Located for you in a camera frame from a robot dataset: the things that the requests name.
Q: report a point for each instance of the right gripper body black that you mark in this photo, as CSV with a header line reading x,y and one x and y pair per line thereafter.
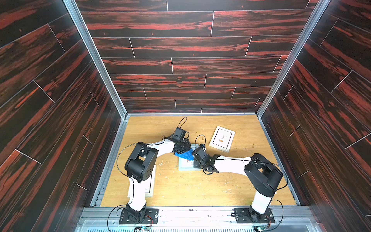
x,y
200,155

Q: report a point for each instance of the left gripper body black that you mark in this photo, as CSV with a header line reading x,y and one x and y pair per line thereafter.
x,y
183,146

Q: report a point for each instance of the blue microfiber cloth black trim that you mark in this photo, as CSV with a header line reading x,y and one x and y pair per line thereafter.
x,y
186,155

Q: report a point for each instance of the grey-green picture frame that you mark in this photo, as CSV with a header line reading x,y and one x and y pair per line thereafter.
x,y
186,165

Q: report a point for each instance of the white picture frame deer print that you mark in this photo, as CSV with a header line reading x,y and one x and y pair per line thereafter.
x,y
222,139

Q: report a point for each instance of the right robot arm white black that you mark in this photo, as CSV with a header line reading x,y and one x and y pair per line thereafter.
x,y
264,175

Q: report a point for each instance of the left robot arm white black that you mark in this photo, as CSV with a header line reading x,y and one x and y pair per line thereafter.
x,y
141,162

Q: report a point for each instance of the white picture frame near left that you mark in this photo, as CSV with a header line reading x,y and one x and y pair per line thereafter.
x,y
150,183

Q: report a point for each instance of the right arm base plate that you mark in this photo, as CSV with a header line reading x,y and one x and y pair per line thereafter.
x,y
251,216

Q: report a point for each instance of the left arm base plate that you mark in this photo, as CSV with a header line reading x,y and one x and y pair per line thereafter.
x,y
146,216

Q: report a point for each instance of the aluminium front rail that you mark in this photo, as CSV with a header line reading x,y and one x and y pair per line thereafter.
x,y
199,219

